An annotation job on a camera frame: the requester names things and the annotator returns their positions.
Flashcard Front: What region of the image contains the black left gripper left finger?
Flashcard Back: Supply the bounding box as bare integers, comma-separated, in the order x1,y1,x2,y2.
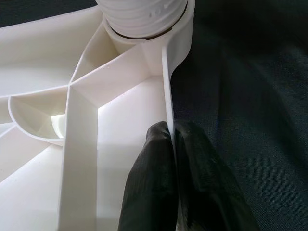
117,120,178,231

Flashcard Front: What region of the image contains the white plastic children table top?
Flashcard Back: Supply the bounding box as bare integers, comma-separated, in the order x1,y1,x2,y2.
0,0,196,231

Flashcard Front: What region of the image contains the white plastic table leg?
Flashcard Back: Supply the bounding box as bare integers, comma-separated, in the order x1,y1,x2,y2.
95,0,189,40

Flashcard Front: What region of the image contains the black tablecloth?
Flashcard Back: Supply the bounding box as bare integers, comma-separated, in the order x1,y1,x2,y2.
0,0,308,231

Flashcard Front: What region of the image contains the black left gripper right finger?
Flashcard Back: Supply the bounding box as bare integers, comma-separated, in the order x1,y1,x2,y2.
173,119,262,231

